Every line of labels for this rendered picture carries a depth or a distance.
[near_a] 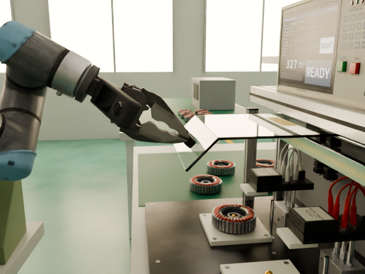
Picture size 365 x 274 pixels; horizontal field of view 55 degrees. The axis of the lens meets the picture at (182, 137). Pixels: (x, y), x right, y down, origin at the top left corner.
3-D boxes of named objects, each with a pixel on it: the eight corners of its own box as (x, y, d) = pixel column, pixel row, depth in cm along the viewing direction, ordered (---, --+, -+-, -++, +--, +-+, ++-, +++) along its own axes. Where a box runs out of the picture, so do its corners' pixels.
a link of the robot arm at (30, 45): (11, 42, 65) (15, 7, 58) (65, 72, 67) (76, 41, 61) (-15, 68, 60) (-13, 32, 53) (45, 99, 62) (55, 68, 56)
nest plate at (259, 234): (210, 246, 81) (211, 241, 81) (199, 217, 96) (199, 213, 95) (272, 242, 83) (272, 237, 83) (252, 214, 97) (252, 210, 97)
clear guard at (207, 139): (185, 172, 60) (185, 138, 59) (171, 140, 83) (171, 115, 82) (360, 164, 64) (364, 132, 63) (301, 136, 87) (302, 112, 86)
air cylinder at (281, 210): (283, 233, 87) (285, 212, 86) (272, 219, 94) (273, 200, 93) (303, 231, 88) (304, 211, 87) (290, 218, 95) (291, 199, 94)
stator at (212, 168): (234, 168, 145) (235, 159, 144) (234, 177, 134) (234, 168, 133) (208, 167, 146) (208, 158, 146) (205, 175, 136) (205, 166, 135)
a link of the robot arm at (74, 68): (67, 49, 57) (45, 93, 58) (93, 64, 58) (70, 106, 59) (75, 50, 64) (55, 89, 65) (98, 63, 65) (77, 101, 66)
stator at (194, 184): (191, 195, 116) (191, 185, 115) (188, 184, 127) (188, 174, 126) (224, 194, 117) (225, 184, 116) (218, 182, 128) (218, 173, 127)
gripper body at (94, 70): (153, 93, 69) (97, 62, 66) (155, 98, 61) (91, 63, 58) (134, 127, 70) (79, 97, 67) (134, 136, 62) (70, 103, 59)
